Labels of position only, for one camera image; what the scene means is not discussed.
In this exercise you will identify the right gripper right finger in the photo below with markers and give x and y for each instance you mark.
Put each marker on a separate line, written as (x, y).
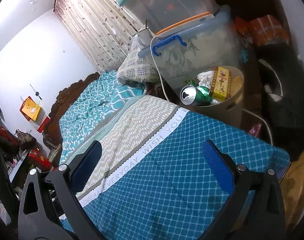
(266, 216)

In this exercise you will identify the yellow cardboard box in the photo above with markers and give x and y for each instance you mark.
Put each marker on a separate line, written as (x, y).
(221, 84)

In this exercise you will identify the clear bin teal lid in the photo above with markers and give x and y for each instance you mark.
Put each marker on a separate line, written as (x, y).
(160, 14)

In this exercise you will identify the orange peel piece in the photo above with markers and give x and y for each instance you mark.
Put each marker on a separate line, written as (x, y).
(236, 85)

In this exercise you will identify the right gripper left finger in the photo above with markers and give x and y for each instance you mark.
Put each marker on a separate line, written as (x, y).
(49, 208)

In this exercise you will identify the green white snack wrapper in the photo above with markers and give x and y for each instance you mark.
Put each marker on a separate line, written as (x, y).
(193, 83)

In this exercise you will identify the patterned pillow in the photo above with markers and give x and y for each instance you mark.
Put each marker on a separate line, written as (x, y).
(135, 69)

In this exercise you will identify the green crushed soda can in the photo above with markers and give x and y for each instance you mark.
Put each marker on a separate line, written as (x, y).
(195, 96)

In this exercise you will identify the red box on shelf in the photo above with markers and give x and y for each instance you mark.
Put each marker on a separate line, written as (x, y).
(39, 161)

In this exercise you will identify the clear bin blue handle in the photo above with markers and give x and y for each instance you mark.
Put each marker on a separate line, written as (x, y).
(206, 44)

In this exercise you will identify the orange plastic bag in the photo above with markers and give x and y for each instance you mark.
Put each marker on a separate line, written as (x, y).
(262, 31)

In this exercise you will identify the white tissue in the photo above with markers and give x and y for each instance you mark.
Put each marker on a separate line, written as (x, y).
(205, 78)

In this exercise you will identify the cluttered shelf unit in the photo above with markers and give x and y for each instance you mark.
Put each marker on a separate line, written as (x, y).
(11, 145)

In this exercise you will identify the patterned window curtain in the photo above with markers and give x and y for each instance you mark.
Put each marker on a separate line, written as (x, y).
(103, 29)

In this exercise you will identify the beige trash bin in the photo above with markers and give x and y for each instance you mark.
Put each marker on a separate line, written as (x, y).
(228, 111)

